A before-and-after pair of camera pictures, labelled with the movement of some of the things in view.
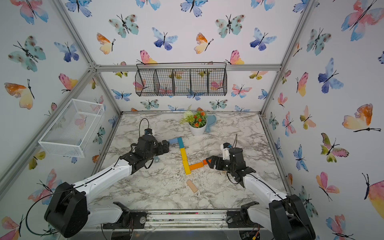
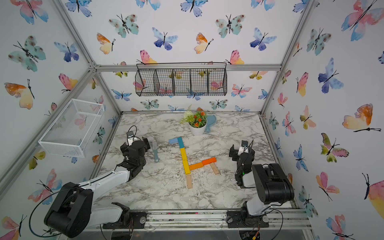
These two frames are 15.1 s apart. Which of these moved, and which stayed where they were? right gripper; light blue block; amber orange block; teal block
Moved: right gripper
Stayed: amber orange block; teal block; light blue block
